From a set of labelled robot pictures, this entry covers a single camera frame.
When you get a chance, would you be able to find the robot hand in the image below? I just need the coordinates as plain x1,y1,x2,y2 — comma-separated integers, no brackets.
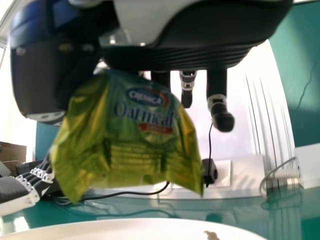
0,149,62,217
7,0,295,133

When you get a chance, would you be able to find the yellow-green biscuit packet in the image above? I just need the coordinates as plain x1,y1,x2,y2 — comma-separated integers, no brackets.
49,69,205,204

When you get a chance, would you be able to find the plate with brown leaf pattern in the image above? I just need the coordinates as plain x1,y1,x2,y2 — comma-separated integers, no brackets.
0,217,265,240

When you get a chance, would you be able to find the brown cardboard box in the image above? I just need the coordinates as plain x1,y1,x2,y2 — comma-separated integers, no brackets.
0,140,28,177

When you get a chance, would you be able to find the black plug adapter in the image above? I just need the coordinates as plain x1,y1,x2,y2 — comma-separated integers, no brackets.
201,158,219,188

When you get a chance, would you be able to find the thick black cable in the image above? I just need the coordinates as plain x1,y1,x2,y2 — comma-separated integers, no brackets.
56,180,171,205

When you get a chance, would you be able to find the thin black plug cable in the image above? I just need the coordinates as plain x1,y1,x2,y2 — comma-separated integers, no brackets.
207,121,214,161

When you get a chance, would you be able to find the grooved white rail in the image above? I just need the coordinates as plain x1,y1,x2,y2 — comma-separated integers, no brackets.
244,72,296,157

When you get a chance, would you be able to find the grey ribbed hose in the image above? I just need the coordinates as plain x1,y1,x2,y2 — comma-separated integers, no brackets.
259,156,301,200

